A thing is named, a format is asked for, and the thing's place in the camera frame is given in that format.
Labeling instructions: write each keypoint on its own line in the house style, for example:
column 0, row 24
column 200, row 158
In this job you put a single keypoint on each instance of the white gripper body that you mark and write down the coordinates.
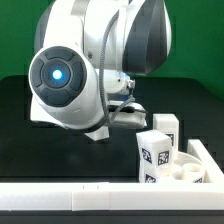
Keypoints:
column 132, row 116

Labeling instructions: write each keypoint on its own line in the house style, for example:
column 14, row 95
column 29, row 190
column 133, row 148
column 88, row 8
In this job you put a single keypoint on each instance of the white round stool seat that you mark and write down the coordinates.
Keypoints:
column 186, row 169

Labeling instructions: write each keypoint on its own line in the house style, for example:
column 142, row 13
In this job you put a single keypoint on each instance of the white L-shaped fence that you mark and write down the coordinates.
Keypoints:
column 208, row 195

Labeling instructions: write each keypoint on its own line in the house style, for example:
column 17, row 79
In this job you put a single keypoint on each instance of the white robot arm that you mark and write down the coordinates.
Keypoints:
column 85, row 53

